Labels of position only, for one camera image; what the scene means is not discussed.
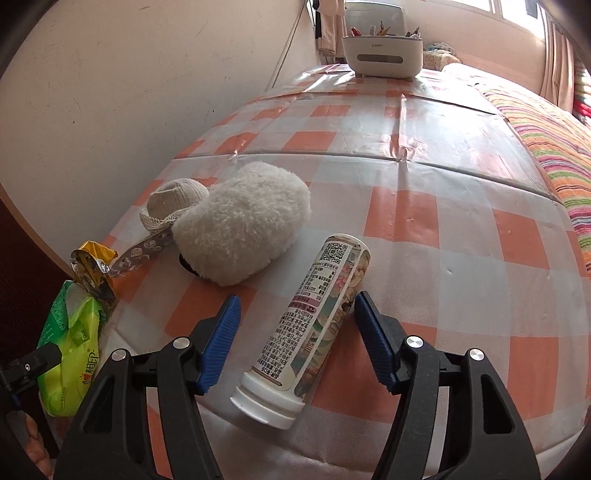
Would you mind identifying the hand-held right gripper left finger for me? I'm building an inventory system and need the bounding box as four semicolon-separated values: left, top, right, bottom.
53;294;243;480

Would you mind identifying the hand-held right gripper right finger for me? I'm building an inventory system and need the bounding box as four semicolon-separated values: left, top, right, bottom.
353;291;541;480

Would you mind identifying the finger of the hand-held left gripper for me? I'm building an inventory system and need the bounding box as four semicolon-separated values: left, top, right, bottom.
0;344;63;411

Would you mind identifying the green tissue packet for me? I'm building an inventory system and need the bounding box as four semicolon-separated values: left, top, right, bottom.
37;281;109;417

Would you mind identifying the printed bottle with white cap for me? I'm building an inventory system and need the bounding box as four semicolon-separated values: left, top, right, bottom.
229;234;372;431

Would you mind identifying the person's left hand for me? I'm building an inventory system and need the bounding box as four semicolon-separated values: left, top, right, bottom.
23;412;52;478

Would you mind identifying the orange white checked tablecloth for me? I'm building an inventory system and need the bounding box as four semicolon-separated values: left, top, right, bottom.
44;62;591;480

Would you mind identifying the gold foil wrapper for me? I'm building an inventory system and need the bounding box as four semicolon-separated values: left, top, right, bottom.
69;241;118;303

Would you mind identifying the printed silver strip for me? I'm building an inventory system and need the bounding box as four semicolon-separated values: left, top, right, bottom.
112;228;175;279

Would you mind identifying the beige knitted hat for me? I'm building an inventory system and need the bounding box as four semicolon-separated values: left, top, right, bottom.
139;179;209;232

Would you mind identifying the striped bedspread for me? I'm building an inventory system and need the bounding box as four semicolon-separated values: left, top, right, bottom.
443;62;591;278

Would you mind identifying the white desk organizer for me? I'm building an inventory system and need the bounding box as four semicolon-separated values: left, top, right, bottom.
342;34;424;79

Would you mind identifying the dotted fabric bundle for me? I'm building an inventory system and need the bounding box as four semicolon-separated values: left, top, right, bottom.
422;41;462;70

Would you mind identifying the bunch of pens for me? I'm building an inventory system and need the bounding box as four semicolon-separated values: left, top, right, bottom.
348;21;421;40

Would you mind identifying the stack of folded quilts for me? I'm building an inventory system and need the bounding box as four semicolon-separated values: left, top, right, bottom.
573;69;591;125

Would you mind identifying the beige hanging curtain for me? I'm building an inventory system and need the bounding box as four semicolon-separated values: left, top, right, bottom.
540;9;587;109

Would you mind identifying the window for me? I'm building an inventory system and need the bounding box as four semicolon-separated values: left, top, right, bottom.
489;0;555;28

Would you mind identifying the white wall cable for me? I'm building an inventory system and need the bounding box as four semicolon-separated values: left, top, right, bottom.
267;0;306;89

